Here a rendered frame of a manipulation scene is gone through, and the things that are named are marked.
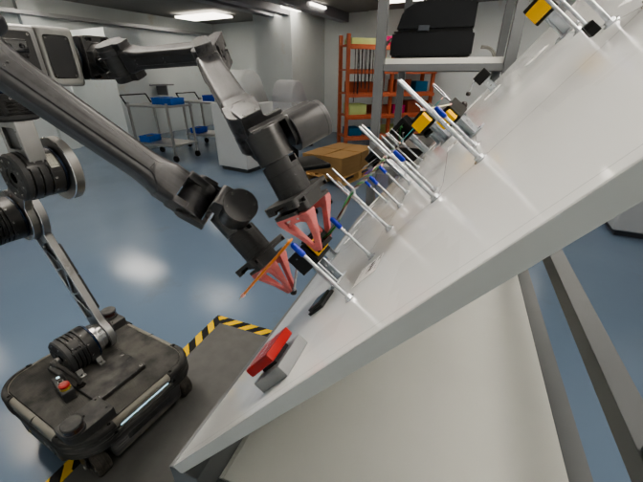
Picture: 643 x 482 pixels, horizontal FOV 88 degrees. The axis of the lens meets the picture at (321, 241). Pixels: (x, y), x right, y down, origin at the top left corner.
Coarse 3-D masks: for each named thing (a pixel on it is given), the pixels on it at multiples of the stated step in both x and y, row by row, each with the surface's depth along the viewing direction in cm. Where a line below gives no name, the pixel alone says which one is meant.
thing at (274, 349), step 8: (280, 336) 40; (288, 336) 40; (272, 344) 39; (280, 344) 39; (264, 352) 39; (272, 352) 38; (280, 352) 40; (256, 360) 39; (264, 360) 38; (272, 360) 37; (248, 368) 40; (256, 368) 39; (264, 368) 40
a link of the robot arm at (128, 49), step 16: (96, 48) 93; (112, 48) 93; (128, 48) 93; (144, 48) 92; (160, 48) 89; (176, 48) 86; (192, 48) 79; (224, 48) 84; (128, 64) 94; (144, 64) 92; (160, 64) 91; (176, 64) 89; (192, 64) 87; (128, 80) 99
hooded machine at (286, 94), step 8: (280, 80) 664; (288, 80) 656; (296, 80) 652; (280, 88) 656; (288, 88) 648; (296, 88) 654; (280, 96) 660; (288, 96) 651; (296, 96) 660; (304, 96) 684; (280, 104) 661; (288, 104) 652
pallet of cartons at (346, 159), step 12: (336, 144) 534; (348, 144) 534; (360, 144) 534; (324, 156) 462; (336, 156) 460; (348, 156) 460; (360, 156) 482; (324, 168) 470; (336, 168) 458; (348, 168) 466; (360, 168) 492; (348, 180) 486
